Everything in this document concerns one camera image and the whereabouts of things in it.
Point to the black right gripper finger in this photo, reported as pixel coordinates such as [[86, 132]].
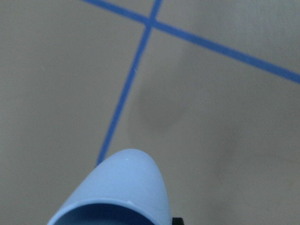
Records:
[[177, 221]]

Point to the light blue plastic cup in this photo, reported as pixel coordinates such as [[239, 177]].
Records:
[[125, 189]]

